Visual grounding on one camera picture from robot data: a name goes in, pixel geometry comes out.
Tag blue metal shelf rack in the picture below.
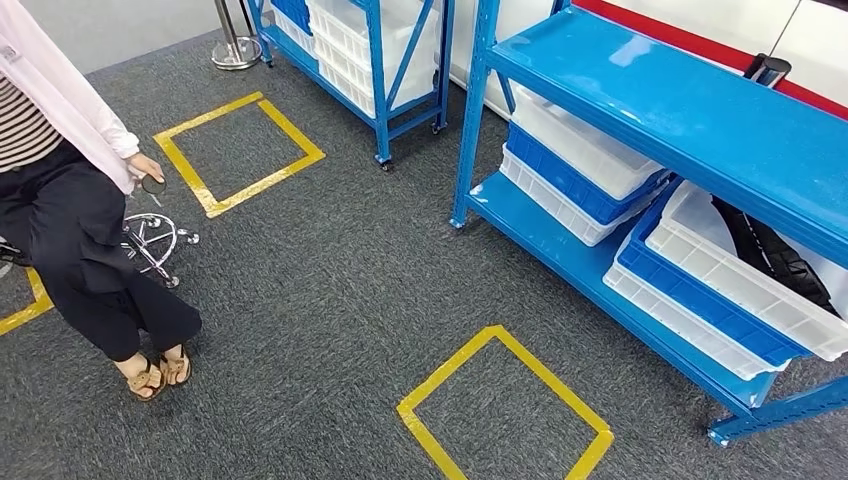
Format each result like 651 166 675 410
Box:
248 0 457 172
450 0 848 448

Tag yellow floor tape square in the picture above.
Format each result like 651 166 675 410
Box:
0 268 56 338
396 324 615 480
153 91 327 220

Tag chrome stool base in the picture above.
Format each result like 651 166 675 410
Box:
121 212 201 290

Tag red barrier belt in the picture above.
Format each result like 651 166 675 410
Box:
572 0 848 122

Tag black plastic parts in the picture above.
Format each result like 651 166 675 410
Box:
712 196 839 316

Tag person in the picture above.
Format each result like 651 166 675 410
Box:
0 0 203 403

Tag white car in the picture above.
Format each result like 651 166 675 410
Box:
449 0 848 122

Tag chrome stanchion post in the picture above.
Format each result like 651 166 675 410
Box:
210 0 264 72

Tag black stanchion post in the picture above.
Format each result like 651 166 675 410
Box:
743 52 793 89

